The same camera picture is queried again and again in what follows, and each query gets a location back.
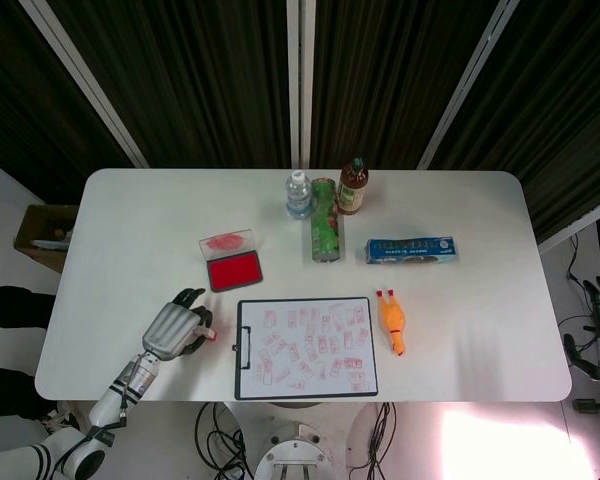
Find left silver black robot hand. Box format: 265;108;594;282
139;287;216;362

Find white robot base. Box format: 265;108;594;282
252;418;342;480

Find red ink pad with lid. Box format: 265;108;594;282
197;227;264;294

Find yellow rubber chicken toy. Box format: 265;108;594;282
375;288;409;358

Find black clipboard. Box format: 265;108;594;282
232;296;380;402

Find white paper with red stamps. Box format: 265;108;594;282
239;299;378;399

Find black and white sneaker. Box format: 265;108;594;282
38;402;84;437

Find person's black trouser legs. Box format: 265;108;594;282
0;276;57;419

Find brown cardboard box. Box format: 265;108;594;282
13;203;80;274

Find green chip can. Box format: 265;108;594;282
309;176;343;264

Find clear water bottle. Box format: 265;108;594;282
284;169;314;221

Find brown tea bottle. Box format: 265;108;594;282
335;156;371;217

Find blue cookie box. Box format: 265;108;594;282
364;234;461;267

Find dark pleated curtain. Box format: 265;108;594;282
0;0;134;204
309;0;507;171
428;0;600;244
44;0;301;170

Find black cable bundle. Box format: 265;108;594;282
348;401;397;480
194;401;255;480

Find white frame post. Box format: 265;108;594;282
18;0;150;169
536;193;600;255
416;0;522;172
285;0;318;172

